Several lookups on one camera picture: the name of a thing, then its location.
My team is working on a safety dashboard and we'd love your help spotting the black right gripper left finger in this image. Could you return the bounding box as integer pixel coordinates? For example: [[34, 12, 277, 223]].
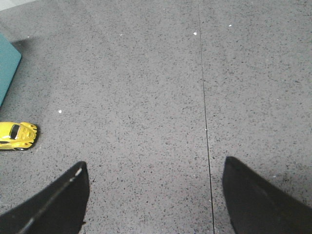
[[0, 161, 90, 234]]

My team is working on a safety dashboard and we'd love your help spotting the blue cardboard box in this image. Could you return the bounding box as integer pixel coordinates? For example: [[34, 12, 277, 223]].
[[0, 34, 21, 105]]

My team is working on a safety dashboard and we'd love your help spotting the yellow toy beetle car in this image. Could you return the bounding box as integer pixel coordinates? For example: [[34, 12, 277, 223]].
[[0, 122, 38, 151]]

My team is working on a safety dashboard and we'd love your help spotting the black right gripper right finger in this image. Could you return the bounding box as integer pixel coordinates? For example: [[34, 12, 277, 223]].
[[222, 156, 312, 234]]

